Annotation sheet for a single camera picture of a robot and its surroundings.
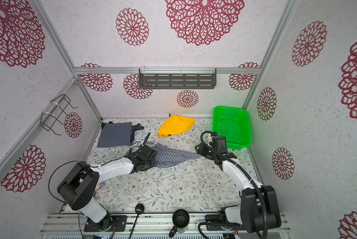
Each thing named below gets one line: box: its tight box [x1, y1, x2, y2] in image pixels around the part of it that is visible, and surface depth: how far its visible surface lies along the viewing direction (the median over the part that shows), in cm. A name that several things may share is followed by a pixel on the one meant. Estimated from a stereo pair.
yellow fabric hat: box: [157, 114, 196, 138], surface depth 117 cm
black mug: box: [168, 208, 190, 239], surface depth 70 cm
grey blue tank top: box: [96, 121, 145, 148], surface depth 108 cm
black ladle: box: [128, 203, 145, 239], surface depth 79 cm
